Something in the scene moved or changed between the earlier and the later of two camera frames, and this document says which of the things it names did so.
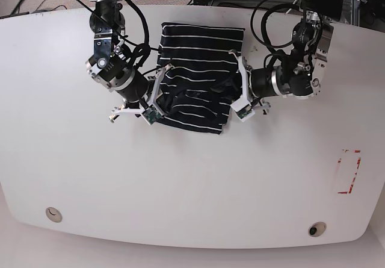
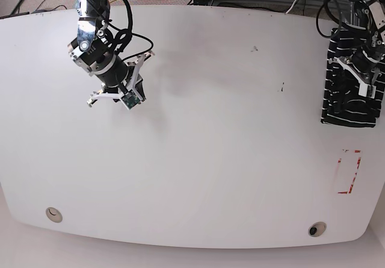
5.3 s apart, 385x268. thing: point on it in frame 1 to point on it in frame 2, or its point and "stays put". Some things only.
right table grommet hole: (316, 229) stays put
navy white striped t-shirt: (203, 79) to (342, 104)
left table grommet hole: (53, 214) stays put
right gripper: (258, 84) to (364, 67)
